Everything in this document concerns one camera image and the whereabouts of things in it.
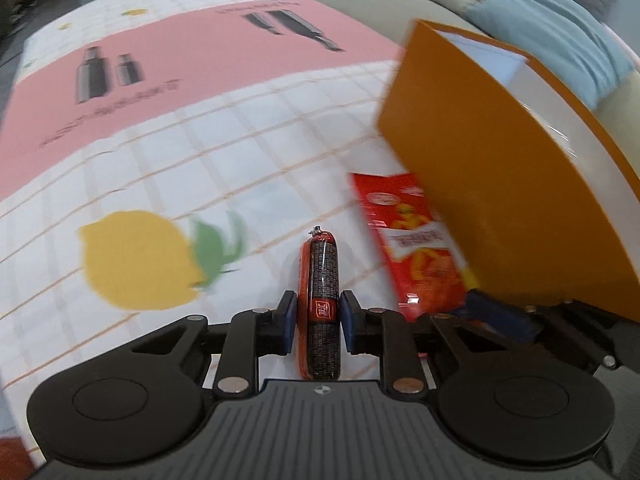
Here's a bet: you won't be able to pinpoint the orange mat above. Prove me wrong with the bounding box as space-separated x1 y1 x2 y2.
0 435 30 480

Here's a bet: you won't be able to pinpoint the grey sofa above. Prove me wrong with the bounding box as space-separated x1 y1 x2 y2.
235 0 640 176

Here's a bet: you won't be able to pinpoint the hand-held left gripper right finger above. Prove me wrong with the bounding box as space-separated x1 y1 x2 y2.
339 290 507 395

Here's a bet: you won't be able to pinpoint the light blue cushion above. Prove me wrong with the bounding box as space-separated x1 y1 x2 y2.
465 0 635 111

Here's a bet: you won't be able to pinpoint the red black sausage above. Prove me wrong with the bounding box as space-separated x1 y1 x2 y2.
299 227 344 381

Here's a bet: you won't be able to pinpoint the pink white printed tablecloth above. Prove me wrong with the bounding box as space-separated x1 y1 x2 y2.
0 0 436 441

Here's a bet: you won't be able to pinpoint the red snack packet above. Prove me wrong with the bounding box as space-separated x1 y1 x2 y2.
347 171 478 323

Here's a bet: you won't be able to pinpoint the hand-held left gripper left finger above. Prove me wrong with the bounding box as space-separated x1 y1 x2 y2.
129 290 297 395

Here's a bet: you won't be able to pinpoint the orange cardboard box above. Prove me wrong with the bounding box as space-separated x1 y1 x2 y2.
375 19 640 323

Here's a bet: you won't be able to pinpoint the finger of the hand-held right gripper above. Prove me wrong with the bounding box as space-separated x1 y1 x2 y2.
450 289 545 345
529 299 633 374

